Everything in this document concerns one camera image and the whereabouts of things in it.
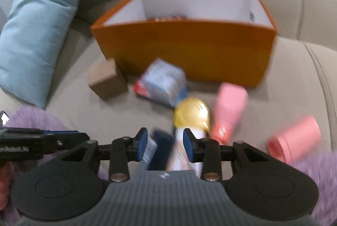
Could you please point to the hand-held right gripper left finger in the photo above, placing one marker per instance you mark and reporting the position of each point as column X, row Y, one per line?
column 141, row 145

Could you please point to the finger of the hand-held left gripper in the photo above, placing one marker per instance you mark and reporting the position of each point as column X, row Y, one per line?
column 65, row 140

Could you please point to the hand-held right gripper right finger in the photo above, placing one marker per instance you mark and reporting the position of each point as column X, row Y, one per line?
column 188, row 147

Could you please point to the white snack packet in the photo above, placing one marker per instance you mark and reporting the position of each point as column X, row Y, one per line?
column 192, row 115

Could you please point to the pink pump bottle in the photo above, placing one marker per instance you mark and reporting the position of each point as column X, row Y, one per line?
column 229, row 110

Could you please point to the small brown cardboard box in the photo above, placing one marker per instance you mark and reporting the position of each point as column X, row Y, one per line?
column 106, row 81

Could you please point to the orange-rimmed white bin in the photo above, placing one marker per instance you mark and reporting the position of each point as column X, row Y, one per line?
column 200, row 55

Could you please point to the pink cup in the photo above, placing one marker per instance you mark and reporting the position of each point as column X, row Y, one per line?
column 295, row 141

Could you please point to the dark blue flat packet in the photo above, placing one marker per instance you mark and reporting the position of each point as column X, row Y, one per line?
column 160, row 149

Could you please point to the light blue pillow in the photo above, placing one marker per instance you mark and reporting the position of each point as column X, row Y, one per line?
column 36, row 39

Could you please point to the purple fuzzy blanket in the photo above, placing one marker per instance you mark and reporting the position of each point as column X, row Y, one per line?
column 321, row 184

